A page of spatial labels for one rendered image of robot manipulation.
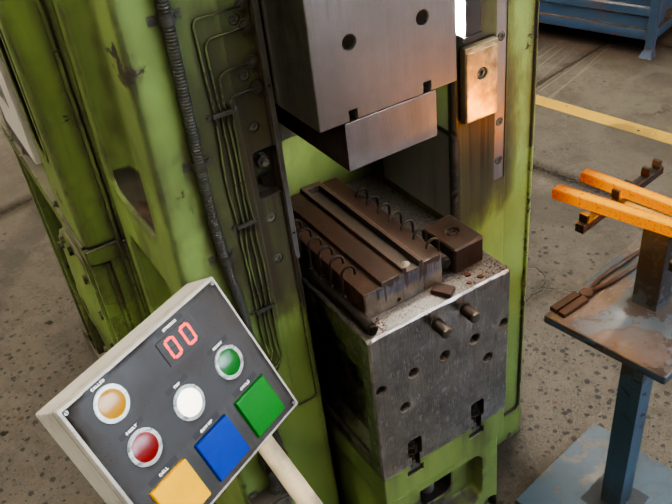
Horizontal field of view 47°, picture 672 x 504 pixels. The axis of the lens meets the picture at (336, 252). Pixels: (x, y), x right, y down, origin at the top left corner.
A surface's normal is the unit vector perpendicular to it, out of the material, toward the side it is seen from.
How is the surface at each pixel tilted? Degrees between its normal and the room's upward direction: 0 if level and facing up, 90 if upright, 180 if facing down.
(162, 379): 60
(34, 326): 0
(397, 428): 90
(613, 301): 0
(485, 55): 90
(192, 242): 90
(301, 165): 90
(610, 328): 0
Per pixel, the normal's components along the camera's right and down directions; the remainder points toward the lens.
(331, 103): 0.53, 0.45
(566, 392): -0.11, -0.80
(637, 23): -0.65, 0.50
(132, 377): 0.67, -0.18
